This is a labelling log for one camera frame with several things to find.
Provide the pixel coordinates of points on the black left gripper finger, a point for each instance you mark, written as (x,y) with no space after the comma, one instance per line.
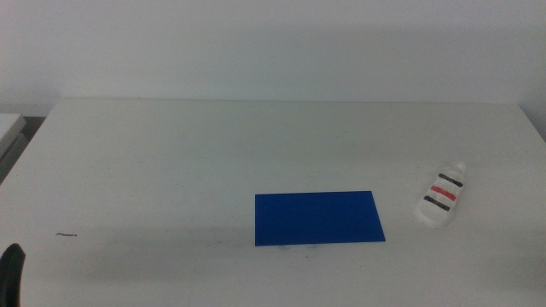
(10,277)

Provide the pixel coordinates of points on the blue rectangular mat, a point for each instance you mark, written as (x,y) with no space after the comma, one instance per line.
(315,219)

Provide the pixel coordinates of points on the small dark thread scrap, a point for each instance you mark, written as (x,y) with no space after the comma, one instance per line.
(66,234)

